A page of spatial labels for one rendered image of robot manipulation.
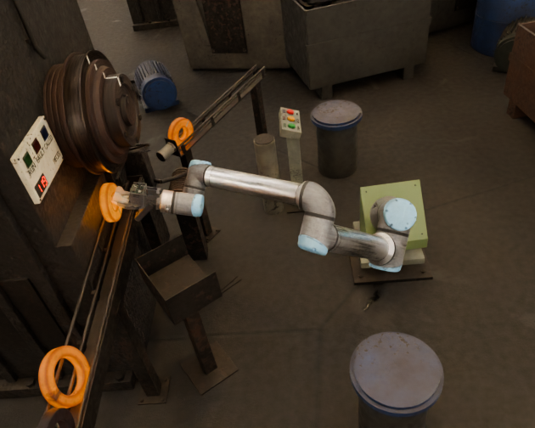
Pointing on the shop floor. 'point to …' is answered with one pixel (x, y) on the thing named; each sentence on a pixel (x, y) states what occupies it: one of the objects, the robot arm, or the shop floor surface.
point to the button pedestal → (292, 149)
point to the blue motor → (155, 86)
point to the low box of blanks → (532, 74)
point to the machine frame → (41, 214)
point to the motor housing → (194, 242)
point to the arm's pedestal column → (421, 272)
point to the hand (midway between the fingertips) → (109, 198)
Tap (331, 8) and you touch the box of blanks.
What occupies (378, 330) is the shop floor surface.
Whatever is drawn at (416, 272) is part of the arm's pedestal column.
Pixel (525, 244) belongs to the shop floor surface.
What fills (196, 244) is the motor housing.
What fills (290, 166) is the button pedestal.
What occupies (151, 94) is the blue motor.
